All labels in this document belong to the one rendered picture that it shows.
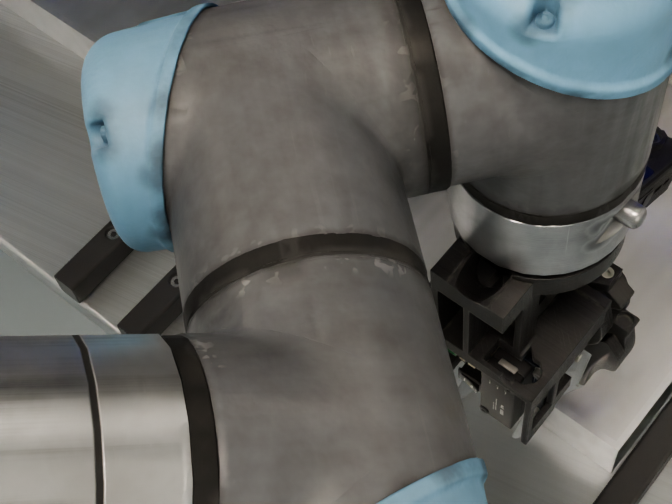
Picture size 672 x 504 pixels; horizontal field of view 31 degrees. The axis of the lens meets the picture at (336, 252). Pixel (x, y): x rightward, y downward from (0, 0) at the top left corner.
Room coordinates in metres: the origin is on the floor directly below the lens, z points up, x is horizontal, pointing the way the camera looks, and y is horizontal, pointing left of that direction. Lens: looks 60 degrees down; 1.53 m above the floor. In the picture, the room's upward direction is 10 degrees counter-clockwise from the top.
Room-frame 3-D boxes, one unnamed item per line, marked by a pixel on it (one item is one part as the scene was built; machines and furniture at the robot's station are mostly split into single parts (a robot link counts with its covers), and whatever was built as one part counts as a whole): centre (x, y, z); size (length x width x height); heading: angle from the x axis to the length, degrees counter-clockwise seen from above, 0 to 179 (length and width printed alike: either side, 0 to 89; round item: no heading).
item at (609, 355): (0.25, -0.11, 0.99); 0.05 x 0.02 x 0.09; 42
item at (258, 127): (0.23, 0.01, 1.21); 0.11 x 0.11 x 0.08; 3
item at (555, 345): (0.25, -0.08, 1.06); 0.09 x 0.08 x 0.12; 132
